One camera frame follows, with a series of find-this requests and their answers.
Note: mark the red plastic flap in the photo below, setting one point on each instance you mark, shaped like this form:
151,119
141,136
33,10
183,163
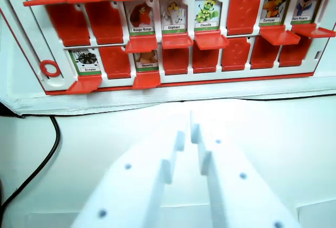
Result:
175,61

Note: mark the small white paper sheet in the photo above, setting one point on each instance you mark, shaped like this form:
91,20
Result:
320,215

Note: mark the red and white game board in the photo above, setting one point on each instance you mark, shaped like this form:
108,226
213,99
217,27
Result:
236,79

